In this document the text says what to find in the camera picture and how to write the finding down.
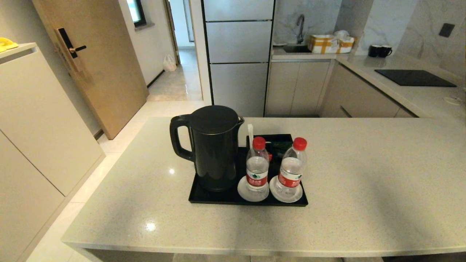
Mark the clear water bottle red cap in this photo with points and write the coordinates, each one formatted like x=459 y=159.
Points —
x=290 y=171
x=257 y=167

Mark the black electric kettle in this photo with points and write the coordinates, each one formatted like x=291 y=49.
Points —
x=214 y=156

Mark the dark green package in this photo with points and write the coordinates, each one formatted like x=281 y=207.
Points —
x=281 y=145

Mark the white paper napkin packet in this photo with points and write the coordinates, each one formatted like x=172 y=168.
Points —
x=250 y=131

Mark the black compartment condiment box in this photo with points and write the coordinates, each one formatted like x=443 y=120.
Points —
x=276 y=137

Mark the silver multi-door refrigerator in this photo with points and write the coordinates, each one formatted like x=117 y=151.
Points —
x=238 y=80

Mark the round white saucer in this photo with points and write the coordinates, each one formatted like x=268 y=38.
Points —
x=244 y=194
x=295 y=198

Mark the black rectangular serving tray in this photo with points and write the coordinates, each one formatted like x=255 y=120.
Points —
x=214 y=198

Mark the beige two-door base cabinet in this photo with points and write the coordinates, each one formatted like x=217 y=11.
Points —
x=296 y=87

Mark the white plastic bag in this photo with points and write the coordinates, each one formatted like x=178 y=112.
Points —
x=169 y=64

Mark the dark kitchen sink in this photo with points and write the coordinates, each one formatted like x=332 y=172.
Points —
x=296 y=48

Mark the chrome kitchen faucet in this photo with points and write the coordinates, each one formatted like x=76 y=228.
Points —
x=301 y=35

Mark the cardboard box with yellow tape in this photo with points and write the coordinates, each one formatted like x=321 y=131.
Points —
x=322 y=45

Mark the beige drawer base cabinet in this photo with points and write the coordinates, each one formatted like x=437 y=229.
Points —
x=358 y=96

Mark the light wooden door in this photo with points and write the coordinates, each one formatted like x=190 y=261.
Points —
x=103 y=72

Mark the crumpled white plastic wrap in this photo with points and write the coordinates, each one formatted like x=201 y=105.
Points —
x=341 y=34

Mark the dark framed window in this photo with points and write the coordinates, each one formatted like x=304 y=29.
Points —
x=135 y=11

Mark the black ceramic mug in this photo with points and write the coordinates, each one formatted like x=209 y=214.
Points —
x=373 y=51
x=385 y=51

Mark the black gold door lock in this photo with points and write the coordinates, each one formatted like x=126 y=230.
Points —
x=67 y=44

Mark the black induction cooktop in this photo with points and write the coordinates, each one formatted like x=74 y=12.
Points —
x=413 y=78

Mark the tall cream cabinet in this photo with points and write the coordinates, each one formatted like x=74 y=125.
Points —
x=36 y=127

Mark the yellow object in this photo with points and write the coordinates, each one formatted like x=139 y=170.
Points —
x=5 y=44

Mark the dark wall socket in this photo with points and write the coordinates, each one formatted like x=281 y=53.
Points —
x=447 y=30

